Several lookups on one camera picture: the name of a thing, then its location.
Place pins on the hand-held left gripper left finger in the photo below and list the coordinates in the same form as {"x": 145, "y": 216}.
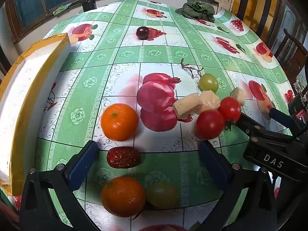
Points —
{"x": 84, "y": 163}

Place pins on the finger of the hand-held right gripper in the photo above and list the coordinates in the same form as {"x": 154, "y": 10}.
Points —
{"x": 280, "y": 116}
{"x": 250, "y": 126}

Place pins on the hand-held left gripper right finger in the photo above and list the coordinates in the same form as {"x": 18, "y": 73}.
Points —
{"x": 211, "y": 163}

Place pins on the red cherry tomato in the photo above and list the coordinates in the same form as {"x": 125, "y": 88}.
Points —
{"x": 209, "y": 124}
{"x": 229, "y": 109}

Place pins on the red date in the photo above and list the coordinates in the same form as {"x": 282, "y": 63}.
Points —
{"x": 124, "y": 157}

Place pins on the orange mandarin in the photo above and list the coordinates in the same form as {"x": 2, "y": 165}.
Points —
{"x": 123, "y": 196}
{"x": 119, "y": 122}

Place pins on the green grape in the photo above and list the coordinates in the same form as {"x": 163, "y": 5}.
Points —
{"x": 208, "y": 83}
{"x": 162, "y": 195}

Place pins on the brown grape stem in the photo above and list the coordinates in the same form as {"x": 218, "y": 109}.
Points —
{"x": 186, "y": 66}

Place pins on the white foam box yellow tape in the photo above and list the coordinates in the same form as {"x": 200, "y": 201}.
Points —
{"x": 21, "y": 89}

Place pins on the green tomato calyx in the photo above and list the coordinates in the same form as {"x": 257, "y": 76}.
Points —
{"x": 229, "y": 125}

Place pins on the dark wooden chair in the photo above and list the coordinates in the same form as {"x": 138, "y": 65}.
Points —
{"x": 294, "y": 65}

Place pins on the green fruit-print tablecloth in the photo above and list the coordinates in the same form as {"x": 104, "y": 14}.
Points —
{"x": 168, "y": 53}

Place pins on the yellow black striped curtain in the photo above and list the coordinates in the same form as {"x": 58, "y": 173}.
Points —
{"x": 251, "y": 2}

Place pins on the green leafy vegetable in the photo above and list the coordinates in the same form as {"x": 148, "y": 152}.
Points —
{"x": 198, "y": 9}

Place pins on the dark purple grape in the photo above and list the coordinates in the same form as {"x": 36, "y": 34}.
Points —
{"x": 142, "y": 32}

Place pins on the green cloth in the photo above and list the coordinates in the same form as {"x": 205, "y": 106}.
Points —
{"x": 60, "y": 9}

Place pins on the small black device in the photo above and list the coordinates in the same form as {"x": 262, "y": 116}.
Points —
{"x": 88, "y": 4}

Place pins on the wooden framed window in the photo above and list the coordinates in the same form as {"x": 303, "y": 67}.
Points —
{"x": 31, "y": 2}

